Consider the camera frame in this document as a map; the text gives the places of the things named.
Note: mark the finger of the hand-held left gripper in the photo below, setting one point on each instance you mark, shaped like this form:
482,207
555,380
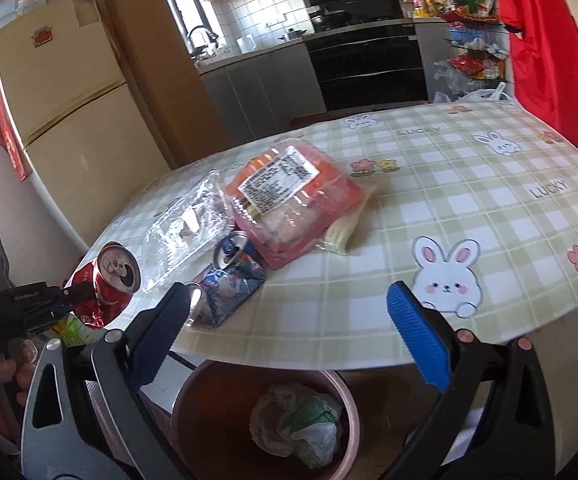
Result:
76,294

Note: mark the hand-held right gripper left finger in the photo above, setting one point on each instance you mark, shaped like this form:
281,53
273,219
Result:
161,332

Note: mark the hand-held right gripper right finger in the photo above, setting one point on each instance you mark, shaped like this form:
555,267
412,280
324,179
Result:
419,332

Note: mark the green white carton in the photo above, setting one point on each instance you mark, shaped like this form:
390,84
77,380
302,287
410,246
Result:
74,332

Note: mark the crushed red soda can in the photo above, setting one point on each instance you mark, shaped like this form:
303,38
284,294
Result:
114,270

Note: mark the crushed blue soda can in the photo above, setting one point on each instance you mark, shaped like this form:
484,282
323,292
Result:
229,285

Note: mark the brown trash bin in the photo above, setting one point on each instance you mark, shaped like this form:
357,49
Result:
204,410

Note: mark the clear plastic wrapper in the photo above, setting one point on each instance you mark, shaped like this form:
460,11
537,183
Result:
184,230

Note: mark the pale yellow plastic packet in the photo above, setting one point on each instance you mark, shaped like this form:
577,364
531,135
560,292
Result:
341,232

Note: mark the red labelled meat package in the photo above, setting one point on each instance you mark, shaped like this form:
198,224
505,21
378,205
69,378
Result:
319,195

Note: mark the checked bunny tablecloth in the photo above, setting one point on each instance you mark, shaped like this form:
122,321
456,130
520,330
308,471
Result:
469,200

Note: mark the white and green plastic bag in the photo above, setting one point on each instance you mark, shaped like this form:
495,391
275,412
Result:
294,425

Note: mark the beige refrigerator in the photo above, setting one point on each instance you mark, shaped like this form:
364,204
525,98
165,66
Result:
79,125

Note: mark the red paper banner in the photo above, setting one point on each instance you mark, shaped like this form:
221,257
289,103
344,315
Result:
9,125

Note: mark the white plastic shopping bag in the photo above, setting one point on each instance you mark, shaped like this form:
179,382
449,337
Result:
484,94

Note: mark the clear plastic bag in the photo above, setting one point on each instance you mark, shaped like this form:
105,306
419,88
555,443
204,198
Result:
446,80

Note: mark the red fridge sticker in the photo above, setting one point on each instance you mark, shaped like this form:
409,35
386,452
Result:
42,37

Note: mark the grey lower kitchen cabinets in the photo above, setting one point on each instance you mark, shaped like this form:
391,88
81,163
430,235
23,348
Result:
259,85

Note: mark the black stove oven unit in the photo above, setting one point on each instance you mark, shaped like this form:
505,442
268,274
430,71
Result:
364,65

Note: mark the narrow grey cabinet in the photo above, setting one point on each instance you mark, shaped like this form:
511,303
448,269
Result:
429,55

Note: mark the kitchen faucet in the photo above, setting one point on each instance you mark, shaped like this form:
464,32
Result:
196,35

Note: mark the white kettle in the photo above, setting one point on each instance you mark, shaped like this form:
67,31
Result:
247,45

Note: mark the kitchen window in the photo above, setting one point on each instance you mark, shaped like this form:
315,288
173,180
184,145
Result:
179,5

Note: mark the red apron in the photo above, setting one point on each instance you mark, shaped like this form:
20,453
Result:
544,35

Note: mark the steel lidded pot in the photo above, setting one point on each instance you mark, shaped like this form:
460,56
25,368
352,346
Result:
293,35

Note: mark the black wok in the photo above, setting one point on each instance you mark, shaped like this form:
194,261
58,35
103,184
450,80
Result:
329,19

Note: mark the wooden door frame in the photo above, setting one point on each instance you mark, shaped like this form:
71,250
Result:
159,60

